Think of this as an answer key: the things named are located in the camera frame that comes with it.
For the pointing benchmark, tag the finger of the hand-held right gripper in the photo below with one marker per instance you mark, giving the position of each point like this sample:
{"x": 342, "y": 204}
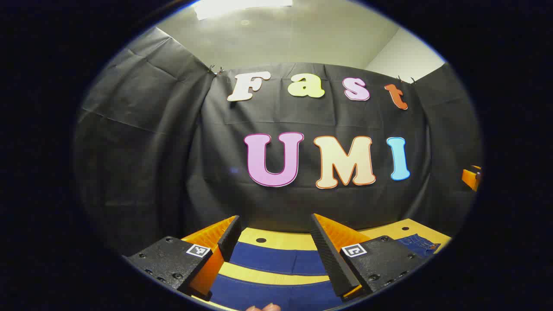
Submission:
{"x": 470, "y": 178}

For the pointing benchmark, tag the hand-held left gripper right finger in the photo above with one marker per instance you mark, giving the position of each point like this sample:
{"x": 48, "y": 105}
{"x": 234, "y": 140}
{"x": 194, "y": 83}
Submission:
{"x": 330, "y": 259}

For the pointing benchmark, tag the ceiling light panel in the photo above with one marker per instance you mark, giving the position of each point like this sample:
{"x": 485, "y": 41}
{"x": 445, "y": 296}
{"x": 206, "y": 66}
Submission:
{"x": 242, "y": 6}

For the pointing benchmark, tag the black backdrop cloth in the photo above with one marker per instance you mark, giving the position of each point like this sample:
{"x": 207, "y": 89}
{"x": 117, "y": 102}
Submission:
{"x": 173, "y": 172}

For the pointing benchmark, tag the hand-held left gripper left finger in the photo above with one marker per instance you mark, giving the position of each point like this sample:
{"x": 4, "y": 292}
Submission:
{"x": 230, "y": 239}

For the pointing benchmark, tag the blue denim jeans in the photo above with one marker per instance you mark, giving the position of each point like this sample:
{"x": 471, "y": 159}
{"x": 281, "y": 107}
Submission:
{"x": 276, "y": 261}

